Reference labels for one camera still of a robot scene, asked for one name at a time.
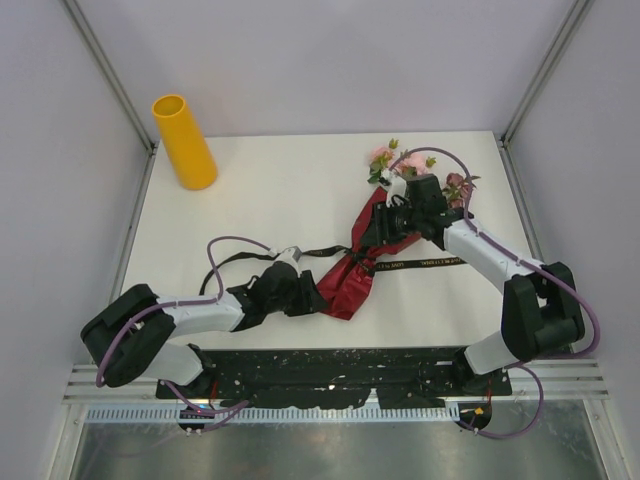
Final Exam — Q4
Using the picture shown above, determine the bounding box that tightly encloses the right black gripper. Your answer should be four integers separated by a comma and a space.
358, 200, 424, 247

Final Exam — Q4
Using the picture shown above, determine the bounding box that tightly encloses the black gold-lettered ribbon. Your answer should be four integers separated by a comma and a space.
219, 245, 465, 274

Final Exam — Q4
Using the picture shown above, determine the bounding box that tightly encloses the red wrapping paper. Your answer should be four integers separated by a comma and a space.
317, 187, 420, 321

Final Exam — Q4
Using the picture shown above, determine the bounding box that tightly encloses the pink artificial flower bunch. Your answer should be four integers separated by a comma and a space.
367, 138, 480, 208

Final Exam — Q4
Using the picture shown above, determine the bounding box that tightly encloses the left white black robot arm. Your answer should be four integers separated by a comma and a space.
80, 261, 328, 398

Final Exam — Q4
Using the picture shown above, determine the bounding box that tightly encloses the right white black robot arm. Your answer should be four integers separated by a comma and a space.
360, 172, 585, 394

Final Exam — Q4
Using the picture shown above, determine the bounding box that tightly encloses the yellow cylindrical vase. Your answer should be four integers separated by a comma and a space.
152, 94, 218, 190

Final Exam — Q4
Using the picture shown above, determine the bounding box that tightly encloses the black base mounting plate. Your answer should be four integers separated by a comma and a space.
179, 347, 512, 410

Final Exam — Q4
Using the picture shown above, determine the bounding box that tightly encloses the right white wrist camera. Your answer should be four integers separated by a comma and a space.
378, 169, 407, 207

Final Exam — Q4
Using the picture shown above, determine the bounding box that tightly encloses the white slotted cable duct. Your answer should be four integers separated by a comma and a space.
85, 403, 459, 424

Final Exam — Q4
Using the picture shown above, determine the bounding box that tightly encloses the left aluminium frame post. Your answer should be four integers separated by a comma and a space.
62, 0, 160, 156

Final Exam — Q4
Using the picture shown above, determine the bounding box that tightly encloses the aluminium frame post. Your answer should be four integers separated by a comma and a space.
497, 0, 596, 149
62, 0, 160, 156

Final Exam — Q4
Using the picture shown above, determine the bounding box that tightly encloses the right aluminium frame post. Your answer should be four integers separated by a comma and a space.
497, 0, 596, 149

